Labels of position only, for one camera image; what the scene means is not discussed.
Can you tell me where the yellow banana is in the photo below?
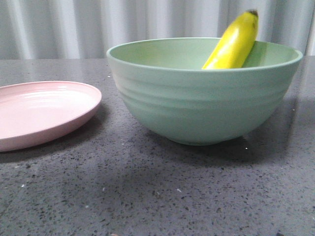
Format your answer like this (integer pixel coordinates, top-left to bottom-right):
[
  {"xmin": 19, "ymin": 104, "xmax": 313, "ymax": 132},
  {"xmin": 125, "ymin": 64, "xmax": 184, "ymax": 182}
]
[{"xmin": 202, "ymin": 9, "xmax": 259, "ymax": 70}]

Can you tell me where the green ribbed bowl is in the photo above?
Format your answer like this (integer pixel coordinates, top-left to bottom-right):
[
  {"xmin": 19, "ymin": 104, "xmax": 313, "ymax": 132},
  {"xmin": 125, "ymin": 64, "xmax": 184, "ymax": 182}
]
[{"xmin": 107, "ymin": 37, "xmax": 303, "ymax": 146}]

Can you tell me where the pink plate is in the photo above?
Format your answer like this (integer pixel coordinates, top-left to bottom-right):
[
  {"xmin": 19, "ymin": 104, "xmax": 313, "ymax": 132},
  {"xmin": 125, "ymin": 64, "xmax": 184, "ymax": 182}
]
[{"xmin": 0, "ymin": 81, "xmax": 102, "ymax": 152}]

